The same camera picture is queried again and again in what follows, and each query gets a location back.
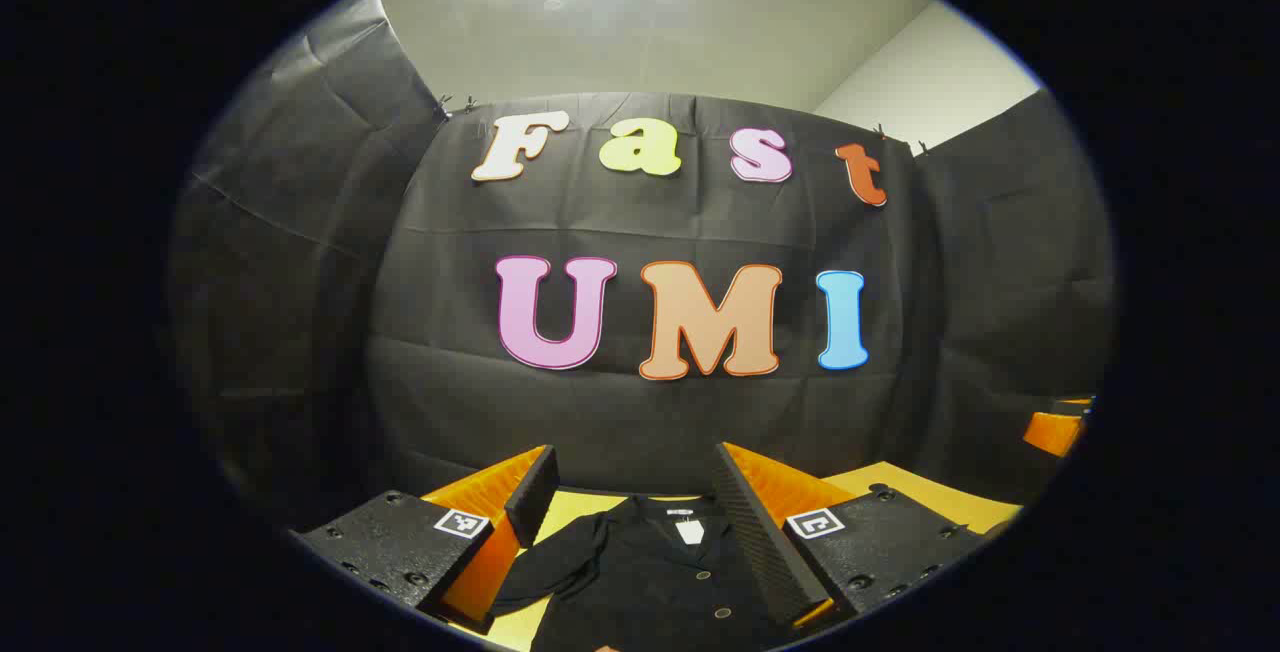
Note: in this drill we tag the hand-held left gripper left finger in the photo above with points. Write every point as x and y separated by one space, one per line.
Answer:
535 492

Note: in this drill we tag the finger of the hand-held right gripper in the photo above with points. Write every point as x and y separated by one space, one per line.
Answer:
1055 430

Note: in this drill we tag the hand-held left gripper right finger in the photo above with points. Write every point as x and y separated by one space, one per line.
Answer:
750 532

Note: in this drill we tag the black button jacket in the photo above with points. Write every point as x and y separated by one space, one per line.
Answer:
640 572

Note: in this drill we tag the black backdrop cloth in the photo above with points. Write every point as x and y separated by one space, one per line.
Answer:
660 412

